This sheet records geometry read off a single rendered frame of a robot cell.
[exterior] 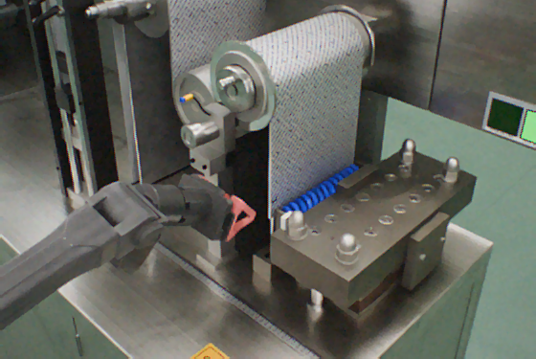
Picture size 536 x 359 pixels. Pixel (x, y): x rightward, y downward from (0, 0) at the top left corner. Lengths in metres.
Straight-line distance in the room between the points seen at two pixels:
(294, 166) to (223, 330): 0.30
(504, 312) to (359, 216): 1.49
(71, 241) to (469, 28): 0.72
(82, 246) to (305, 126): 0.46
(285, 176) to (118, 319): 0.37
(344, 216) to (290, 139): 0.16
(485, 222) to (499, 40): 1.90
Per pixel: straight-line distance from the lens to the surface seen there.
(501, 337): 2.40
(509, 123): 1.11
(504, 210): 3.03
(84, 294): 1.14
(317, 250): 0.99
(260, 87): 0.94
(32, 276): 0.73
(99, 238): 0.75
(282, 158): 1.02
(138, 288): 1.13
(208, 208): 0.89
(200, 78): 1.06
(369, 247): 1.01
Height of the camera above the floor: 1.66
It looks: 31 degrees down
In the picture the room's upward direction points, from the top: 1 degrees clockwise
